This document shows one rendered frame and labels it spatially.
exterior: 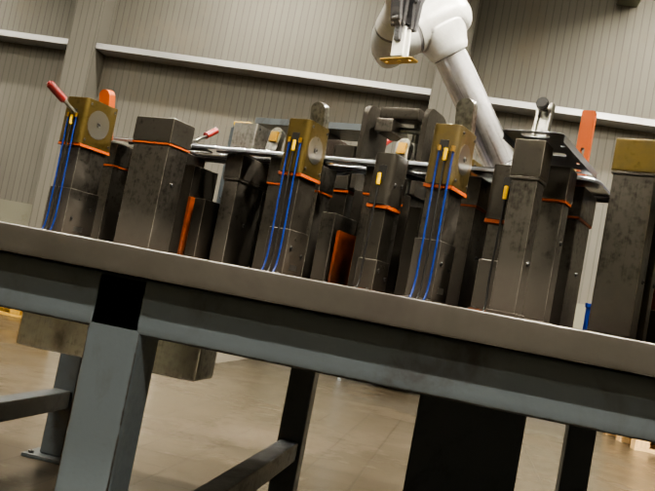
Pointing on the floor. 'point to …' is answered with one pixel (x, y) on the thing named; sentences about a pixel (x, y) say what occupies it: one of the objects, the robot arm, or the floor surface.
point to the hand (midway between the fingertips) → (401, 43)
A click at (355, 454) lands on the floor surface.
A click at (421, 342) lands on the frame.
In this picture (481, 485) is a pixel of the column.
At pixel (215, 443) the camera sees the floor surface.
